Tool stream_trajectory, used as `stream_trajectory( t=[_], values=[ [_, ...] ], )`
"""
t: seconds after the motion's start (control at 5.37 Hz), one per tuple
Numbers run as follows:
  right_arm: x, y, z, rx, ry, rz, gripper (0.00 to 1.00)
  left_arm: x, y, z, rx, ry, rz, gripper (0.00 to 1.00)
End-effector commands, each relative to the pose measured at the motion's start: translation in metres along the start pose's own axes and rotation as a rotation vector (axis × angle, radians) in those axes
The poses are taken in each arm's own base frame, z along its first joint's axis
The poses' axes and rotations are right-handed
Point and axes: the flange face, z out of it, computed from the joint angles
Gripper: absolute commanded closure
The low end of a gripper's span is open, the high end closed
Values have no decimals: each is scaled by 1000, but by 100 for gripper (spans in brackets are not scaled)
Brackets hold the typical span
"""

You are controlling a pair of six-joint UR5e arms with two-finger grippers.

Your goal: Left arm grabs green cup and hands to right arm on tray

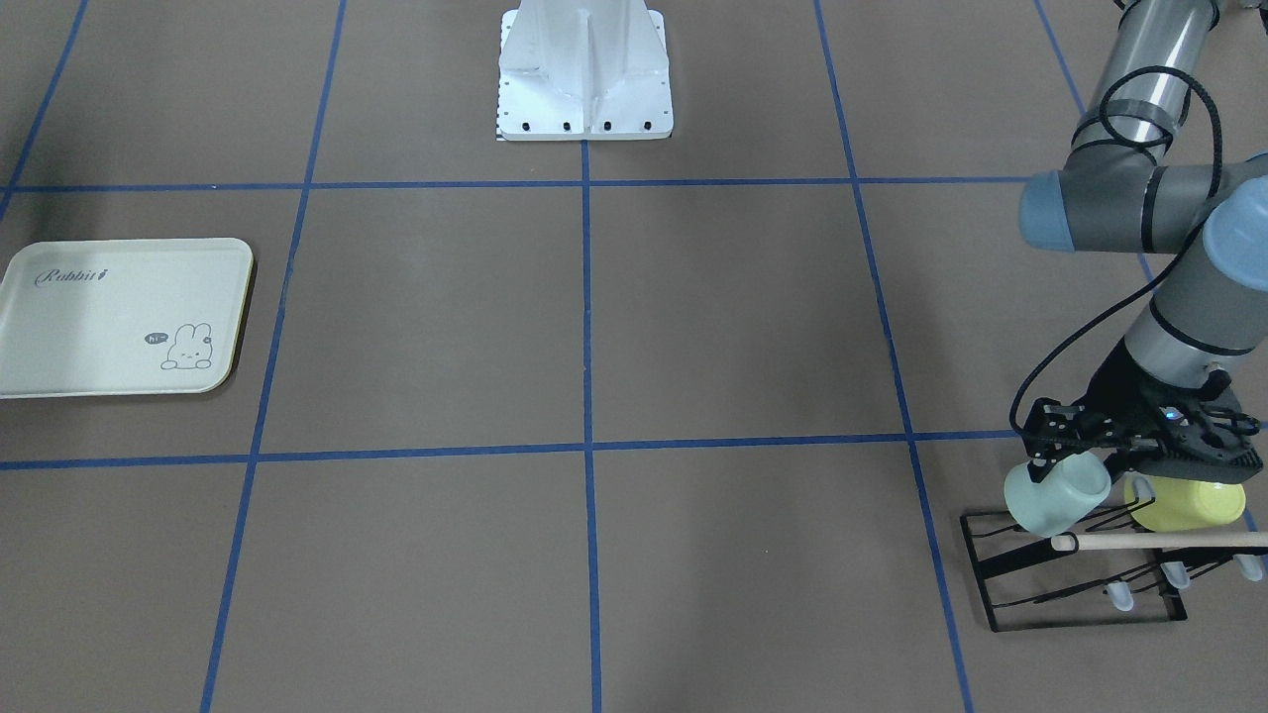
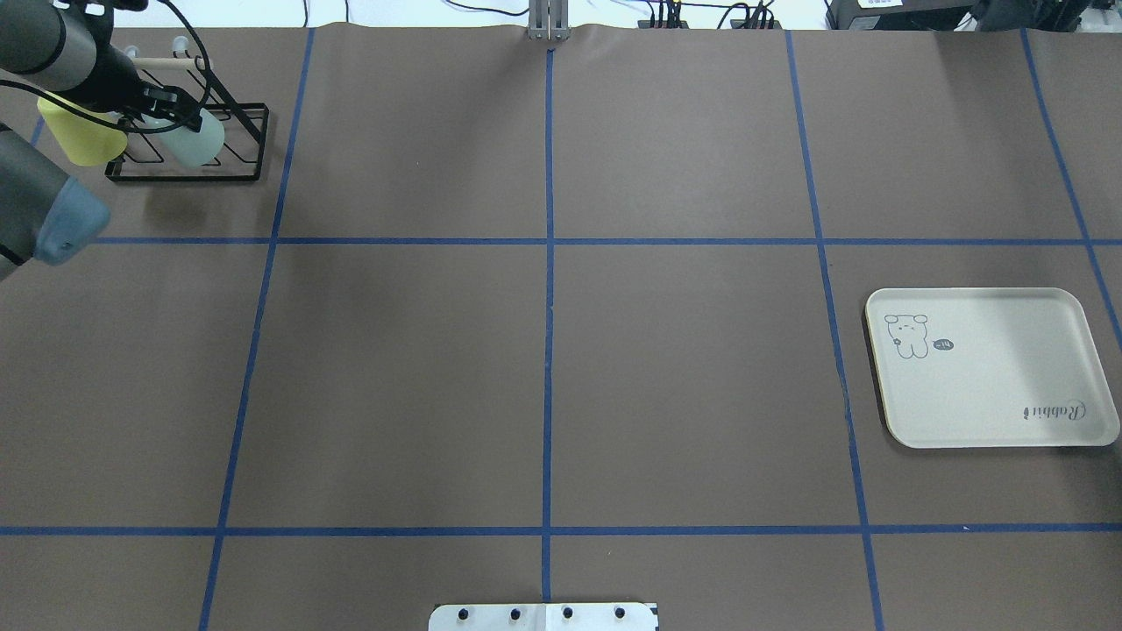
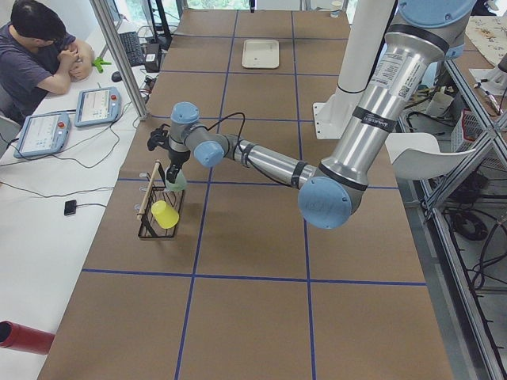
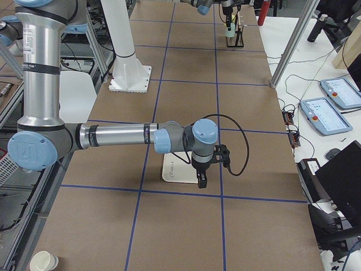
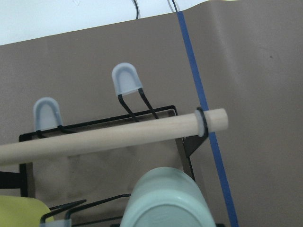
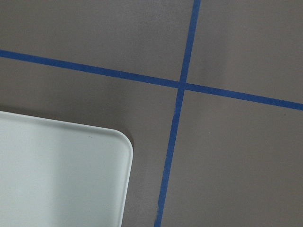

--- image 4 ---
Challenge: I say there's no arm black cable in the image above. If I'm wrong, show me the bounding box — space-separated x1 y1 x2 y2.
171 113 250 177

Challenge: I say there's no pale green cup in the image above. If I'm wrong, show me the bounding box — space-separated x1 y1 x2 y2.
224 23 235 38

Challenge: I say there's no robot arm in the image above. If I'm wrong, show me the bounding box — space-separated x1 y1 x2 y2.
180 0 243 27
7 1 230 189

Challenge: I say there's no cream rabbit tray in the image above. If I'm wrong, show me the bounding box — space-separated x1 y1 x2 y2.
161 152 197 184

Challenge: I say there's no black computer mouse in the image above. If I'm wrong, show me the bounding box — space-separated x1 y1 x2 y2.
325 148 341 160

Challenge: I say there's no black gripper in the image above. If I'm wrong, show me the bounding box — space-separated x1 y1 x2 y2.
191 145 231 189
222 6 233 24

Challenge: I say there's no paper cup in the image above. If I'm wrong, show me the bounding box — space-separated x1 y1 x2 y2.
29 251 59 271

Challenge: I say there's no black wire cup rack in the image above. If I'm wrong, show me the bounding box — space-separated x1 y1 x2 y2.
226 12 244 48

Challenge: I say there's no near teach pendant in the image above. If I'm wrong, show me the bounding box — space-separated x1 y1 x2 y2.
300 97 353 136

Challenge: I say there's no far teach pendant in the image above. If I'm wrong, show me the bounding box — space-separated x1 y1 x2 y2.
320 77 361 110

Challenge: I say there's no aluminium frame post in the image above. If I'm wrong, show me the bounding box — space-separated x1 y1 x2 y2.
270 0 320 89

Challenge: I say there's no teach pendant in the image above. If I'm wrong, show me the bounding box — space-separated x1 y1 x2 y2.
300 97 353 136
320 77 361 110

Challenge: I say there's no red cylinder bottle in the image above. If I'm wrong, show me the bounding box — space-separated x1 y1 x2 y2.
257 0 271 26

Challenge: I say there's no black thermos bottle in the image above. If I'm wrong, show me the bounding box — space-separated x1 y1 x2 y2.
307 14 328 42

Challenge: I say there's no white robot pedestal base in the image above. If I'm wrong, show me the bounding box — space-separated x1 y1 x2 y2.
101 0 152 93

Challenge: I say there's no white chair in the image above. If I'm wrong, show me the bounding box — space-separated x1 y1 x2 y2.
59 71 96 124

